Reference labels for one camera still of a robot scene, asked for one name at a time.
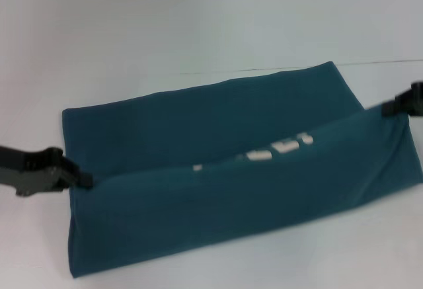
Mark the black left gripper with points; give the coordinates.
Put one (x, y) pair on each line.
(29, 173)

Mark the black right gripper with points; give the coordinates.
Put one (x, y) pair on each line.
(414, 100)

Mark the blue cotton t-shirt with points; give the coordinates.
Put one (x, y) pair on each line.
(231, 170)

